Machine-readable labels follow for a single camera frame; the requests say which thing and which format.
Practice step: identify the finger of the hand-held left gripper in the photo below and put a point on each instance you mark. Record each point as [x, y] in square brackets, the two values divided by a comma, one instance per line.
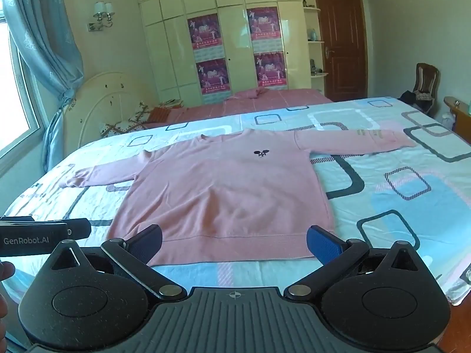
[79, 228]

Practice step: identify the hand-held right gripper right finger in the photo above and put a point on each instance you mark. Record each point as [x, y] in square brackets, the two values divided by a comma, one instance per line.
[323, 244]

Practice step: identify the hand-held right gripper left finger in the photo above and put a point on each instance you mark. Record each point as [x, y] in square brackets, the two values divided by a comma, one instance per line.
[145, 244]

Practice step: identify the pink sweatshirt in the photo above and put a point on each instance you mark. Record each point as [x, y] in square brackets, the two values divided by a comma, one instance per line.
[228, 195]

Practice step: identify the clothes on chair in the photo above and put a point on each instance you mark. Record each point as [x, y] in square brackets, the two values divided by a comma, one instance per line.
[415, 99]

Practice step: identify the person's left hand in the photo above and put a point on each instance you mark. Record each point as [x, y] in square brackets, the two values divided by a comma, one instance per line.
[5, 270]

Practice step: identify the patterned bed sheet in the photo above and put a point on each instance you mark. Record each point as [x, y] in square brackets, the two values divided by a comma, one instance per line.
[397, 198]

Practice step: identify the embroidered white pillow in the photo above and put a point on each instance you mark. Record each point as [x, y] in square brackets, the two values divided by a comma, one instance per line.
[127, 123]

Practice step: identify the cream round headboard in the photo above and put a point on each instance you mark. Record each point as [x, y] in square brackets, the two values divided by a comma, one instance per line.
[99, 99]

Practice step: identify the orange cushion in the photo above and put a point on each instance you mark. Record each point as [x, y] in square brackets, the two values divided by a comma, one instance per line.
[165, 114]

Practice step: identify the window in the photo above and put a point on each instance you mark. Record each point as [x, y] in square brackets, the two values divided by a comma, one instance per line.
[14, 99]

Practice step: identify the stack of books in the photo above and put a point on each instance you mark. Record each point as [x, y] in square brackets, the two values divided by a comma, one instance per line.
[171, 103]

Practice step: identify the pink bedspread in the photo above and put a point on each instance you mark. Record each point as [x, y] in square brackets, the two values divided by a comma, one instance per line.
[279, 101]

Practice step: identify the dark shelf ornaments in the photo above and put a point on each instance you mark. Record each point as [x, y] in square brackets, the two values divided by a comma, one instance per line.
[315, 68]

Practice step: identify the wooden footboard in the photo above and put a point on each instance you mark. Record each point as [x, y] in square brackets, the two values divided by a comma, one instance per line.
[460, 117]

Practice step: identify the blue curtain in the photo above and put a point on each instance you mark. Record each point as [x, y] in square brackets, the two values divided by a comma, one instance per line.
[48, 44]

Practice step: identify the dark wooden chair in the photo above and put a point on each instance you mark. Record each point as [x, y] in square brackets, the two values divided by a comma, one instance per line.
[427, 77]

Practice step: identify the blue jar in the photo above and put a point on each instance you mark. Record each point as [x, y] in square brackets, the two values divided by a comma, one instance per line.
[313, 35]

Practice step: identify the brown wooden door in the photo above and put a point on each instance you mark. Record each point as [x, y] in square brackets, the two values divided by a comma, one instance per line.
[342, 25]

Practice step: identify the cream wardrobe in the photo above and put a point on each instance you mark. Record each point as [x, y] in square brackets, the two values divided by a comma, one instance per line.
[235, 36]

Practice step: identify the cream corner shelf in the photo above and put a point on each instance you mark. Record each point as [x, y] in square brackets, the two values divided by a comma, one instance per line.
[312, 18]

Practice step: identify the pink wall poster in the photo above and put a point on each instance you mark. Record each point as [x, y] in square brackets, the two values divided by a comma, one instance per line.
[270, 68]
[263, 25]
[204, 31]
[213, 77]

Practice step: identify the wall lamp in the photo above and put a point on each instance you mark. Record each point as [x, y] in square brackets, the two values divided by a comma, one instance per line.
[103, 14]

